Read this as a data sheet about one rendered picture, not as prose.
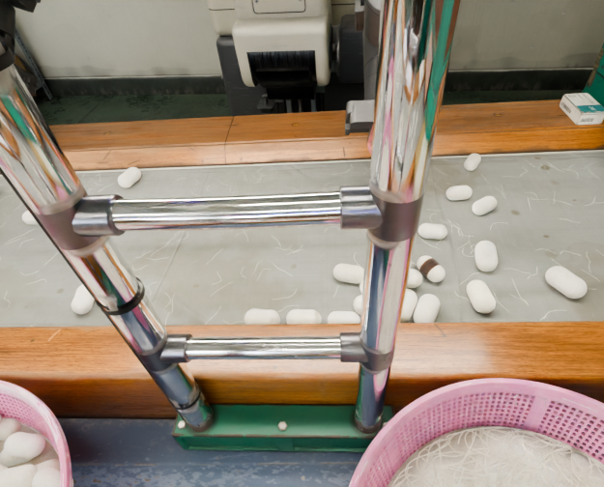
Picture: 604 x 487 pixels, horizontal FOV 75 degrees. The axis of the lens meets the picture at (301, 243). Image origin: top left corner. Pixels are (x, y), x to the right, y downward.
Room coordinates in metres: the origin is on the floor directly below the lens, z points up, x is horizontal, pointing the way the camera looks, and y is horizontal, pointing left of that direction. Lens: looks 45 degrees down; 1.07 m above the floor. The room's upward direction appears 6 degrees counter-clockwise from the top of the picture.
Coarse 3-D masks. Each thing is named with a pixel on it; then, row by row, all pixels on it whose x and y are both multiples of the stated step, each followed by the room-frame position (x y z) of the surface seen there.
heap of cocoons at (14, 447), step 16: (0, 416) 0.16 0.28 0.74; (0, 432) 0.15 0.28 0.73; (16, 432) 0.15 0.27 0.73; (32, 432) 0.15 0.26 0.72; (0, 448) 0.13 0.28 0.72; (16, 448) 0.13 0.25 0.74; (32, 448) 0.13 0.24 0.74; (48, 448) 0.13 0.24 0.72; (0, 464) 0.12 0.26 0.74; (16, 464) 0.12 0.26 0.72; (32, 464) 0.12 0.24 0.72; (48, 464) 0.11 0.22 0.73; (0, 480) 0.10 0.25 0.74; (16, 480) 0.10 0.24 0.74; (32, 480) 0.10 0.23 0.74; (48, 480) 0.10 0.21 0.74
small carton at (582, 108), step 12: (564, 96) 0.55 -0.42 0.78; (576, 96) 0.54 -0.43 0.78; (588, 96) 0.54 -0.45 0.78; (564, 108) 0.53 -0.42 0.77; (576, 108) 0.51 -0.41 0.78; (588, 108) 0.50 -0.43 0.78; (600, 108) 0.50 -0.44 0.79; (576, 120) 0.50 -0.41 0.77; (588, 120) 0.49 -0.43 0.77; (600, 120) 0.49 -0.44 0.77
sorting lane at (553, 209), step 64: (0, 192) 0.51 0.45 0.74; (128, 192) 0.47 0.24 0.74; (192, 192) 0.46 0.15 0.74; (256, 192) 0.44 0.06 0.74; (512, 192) 0.39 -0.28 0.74; (576, 192) 0.38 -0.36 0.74; (0, 256) 0.36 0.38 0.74; (128, 256) 0.34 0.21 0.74; (192, 256) 0.33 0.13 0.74; (256, 256) 0.32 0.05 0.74; (320, 256) 0.31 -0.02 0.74; (448, 256) 0.29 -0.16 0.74; (512, 256) 0.28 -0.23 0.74; (576, 256) 0.27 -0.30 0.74; (0, 320) 0.26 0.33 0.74; (64, 320) 0.25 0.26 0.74; (192, 320) 0.24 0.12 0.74; (448, 320) 0.21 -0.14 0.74; (512, 320) 0.20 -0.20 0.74; (576, 320) 0.19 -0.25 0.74
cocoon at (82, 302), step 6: (78, 288) 0.28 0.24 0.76; (84, 288) 0.28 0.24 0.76; (78, 294) 0.27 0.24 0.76; (84, 294) 0.27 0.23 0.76; (72, 300) 0.27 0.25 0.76; (78, 300) 0.26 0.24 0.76; (84, 300) 0.26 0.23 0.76; (90, 300) 0.27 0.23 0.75; (72, 306) 0.26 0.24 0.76; (78, 306) 0.26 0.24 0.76; (84, 306) 0.26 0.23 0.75; (90, 306) 0.26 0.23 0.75; (78, 312) 0.26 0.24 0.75; (84, 312) 0.26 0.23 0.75
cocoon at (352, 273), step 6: (342, 264) 0.28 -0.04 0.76; (348, 264) 0.28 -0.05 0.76; (336, 270) 0.27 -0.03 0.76; (342, 270) 0.27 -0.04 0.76; (348, 270) 0.27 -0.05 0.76; (354, 270) 0.27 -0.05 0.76; (360, 270) 0.27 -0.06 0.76; (336, 276) 0.27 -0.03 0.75; (342, 276) 0.26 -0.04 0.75; (348, 276) 0.26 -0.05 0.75; (354, 276) 0.26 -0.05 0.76; (360, 276) 0.26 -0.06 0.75; (354, 282) 0.26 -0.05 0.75
